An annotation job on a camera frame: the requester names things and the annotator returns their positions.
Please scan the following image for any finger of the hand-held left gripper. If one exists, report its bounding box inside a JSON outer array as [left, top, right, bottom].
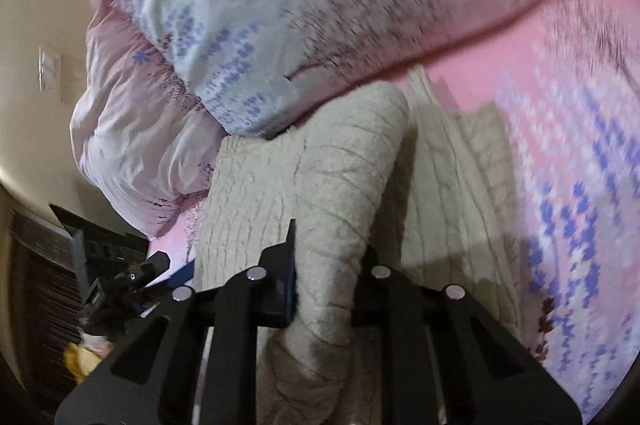
[[127, 290, 166, 321], [142, 250, 197, 288]]

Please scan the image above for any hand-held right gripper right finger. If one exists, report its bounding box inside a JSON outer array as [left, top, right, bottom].
[[352, 250, 583, 425]]

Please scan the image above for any pink floral bed sheet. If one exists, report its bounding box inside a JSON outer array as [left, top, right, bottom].
[[150, 0, 640, 425]]

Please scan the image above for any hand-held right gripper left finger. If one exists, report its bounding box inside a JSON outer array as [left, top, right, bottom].
[[54, 219, 297, 425]]

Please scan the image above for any white wall switch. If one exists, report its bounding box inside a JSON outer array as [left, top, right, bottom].
[[39, 46, 63, 93]]

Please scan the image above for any yellow crumpled bag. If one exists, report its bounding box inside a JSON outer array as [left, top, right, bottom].
[[62, 340, 113, 383]]

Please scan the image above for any dark slatted cabinet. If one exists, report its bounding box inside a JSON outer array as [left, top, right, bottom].
[[10, 210, 101, 406]]

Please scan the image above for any beige cable-knit sweater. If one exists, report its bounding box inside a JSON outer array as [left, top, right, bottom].
[[192, 65, 523, 425]]

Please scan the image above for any pink floral pillow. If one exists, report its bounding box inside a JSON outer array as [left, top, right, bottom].
[[69, 0, 228, 238]]

